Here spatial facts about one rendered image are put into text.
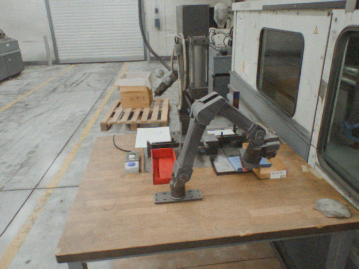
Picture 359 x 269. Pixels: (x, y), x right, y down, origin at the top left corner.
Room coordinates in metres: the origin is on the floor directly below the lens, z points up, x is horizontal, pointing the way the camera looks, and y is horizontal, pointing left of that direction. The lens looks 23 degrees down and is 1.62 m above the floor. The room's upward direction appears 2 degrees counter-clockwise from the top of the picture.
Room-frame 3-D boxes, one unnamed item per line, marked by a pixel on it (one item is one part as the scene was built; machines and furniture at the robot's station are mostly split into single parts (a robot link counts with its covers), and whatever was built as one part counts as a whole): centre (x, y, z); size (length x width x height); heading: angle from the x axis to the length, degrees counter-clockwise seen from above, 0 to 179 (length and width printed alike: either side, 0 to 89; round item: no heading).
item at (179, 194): (1.00, 0.02, 0.94); 0.20 x 0.07 x 0.08; 96
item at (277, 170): (1.25, -0.41, 0.93); 0.25 x 0.13 x 0.08; 6
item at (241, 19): (3.01, -0.64, 1.41); 0.25 x 0.01 x 0.33; 3
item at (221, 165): (1.25, -0.25, 0.91); 0.17 x 0.16 x 0.02; 96
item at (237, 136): (1.47, -0.28, 0.95); 0.15 x 0.03 x 0.10; 96
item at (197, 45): (1.42, -0.09, 1.37); 0.11 x 0.09 x 0.30; 96
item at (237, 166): (1.23, -0.29, 0.93); 0.15 x 0.07 x 0.03; 9
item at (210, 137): (1.42, -0.10, 0.98); 0.20 x 0.10 x 0.01; 96
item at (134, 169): (1.25, 0.24, 0.90); 0.07 x 0.07 x 0.06; 6
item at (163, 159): (1.23, 0.08, 0.93); 0.25 x 0.12 x 0.06; 6
